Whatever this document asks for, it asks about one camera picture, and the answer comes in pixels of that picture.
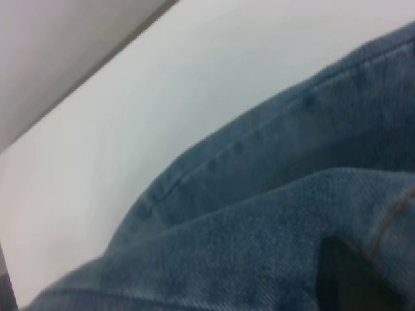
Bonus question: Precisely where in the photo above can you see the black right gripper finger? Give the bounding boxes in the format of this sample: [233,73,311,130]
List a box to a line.
[316,237,407,311]

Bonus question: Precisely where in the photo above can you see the blue denim pants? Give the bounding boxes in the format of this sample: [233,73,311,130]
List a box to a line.
[24,22,415,311]

